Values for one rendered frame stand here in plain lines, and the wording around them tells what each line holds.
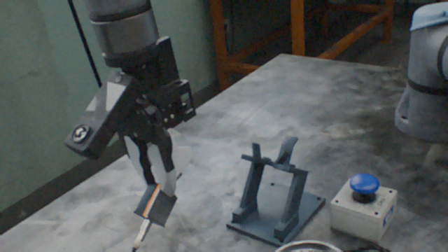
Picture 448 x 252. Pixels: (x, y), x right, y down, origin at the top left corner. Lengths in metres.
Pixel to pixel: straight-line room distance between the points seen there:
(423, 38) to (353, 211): 0.35
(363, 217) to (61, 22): 1.78
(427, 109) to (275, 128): 0.29
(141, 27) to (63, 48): 1.69
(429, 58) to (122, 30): 0.53
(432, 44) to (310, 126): 0.28
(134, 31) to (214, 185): 0.35
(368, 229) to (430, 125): 0.31
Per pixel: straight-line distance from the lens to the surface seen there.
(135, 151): 0.68
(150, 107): 0.61
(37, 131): 2.25
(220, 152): 0.93
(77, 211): 0.85
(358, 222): 0.70
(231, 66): 2.88
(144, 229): 0.69
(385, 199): 0.72
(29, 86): 2.19
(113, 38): 0.58
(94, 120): 0.60
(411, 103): 0.96
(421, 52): 0.92
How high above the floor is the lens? 1.27
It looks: 27 degrees down
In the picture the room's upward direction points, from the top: 6 degrees counter-clockwise
